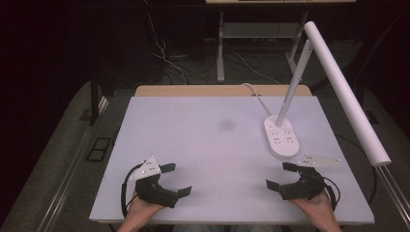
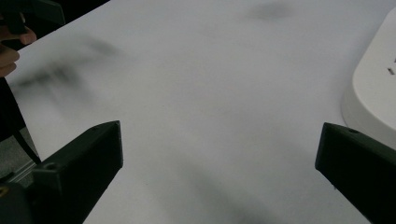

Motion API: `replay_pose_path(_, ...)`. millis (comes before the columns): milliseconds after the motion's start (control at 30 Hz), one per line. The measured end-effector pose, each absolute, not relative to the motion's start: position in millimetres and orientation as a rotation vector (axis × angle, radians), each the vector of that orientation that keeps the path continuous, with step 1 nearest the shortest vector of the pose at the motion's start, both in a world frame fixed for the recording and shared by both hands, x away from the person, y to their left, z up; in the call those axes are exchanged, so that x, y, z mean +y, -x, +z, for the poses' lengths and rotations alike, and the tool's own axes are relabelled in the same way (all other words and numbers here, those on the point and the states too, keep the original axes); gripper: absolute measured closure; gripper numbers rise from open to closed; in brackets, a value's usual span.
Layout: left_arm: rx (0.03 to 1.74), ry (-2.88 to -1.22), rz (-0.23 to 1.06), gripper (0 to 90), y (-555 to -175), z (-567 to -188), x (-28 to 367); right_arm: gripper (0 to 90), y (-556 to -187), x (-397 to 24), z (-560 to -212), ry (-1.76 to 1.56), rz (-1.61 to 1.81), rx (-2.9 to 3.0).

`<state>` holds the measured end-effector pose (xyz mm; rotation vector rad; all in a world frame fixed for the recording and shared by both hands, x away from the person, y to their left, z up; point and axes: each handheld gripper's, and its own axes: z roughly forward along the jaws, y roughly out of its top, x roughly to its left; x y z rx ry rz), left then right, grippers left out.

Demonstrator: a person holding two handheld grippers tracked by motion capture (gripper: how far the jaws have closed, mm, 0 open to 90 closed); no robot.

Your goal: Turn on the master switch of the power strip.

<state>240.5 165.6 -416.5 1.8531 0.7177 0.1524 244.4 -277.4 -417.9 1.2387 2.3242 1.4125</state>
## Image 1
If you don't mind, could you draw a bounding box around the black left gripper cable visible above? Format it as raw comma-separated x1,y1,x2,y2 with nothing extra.
120,163,143,218

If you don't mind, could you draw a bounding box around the black floor cable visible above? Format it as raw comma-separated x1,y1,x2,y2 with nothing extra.
335,134,378,205

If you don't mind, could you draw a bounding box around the black stand leg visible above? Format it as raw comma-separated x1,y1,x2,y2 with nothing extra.
89,72,100,126

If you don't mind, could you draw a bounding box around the person's right hand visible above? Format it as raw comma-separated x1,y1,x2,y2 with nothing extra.
288,189,337,225

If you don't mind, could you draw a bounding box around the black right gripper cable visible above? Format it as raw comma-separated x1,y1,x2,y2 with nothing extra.
323,176,341,212

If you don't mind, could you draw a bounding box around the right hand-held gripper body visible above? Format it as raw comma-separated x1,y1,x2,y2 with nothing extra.
279,154,342,201

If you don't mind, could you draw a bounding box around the person's left hand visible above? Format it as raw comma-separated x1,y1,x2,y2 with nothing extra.
125,192,166,225

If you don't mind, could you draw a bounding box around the white floor cable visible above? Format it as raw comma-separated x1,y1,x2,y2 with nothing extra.
143,0,190,85
231,51,282,86

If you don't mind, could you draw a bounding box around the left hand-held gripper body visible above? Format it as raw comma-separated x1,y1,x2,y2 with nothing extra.
130,156,180,209

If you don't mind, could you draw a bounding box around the aluminium rail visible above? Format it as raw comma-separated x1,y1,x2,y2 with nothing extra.
375,165,410,221

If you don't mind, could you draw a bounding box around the white metal desk frame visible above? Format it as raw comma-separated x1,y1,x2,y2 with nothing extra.
206,0,357,84

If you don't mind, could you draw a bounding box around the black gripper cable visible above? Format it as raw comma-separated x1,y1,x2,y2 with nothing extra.
120,163,143,218
323,176,341,212

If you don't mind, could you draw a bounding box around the white desk lamp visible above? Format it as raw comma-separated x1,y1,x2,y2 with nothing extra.
263,20,392,167

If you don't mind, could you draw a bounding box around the black rectangular floor frame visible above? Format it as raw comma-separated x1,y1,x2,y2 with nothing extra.
85,137,112,162

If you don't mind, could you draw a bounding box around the white table board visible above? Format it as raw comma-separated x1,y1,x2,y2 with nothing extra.
89,95,375,225

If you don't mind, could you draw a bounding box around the white lamp cable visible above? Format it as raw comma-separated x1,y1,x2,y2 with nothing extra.
241,82,274,118

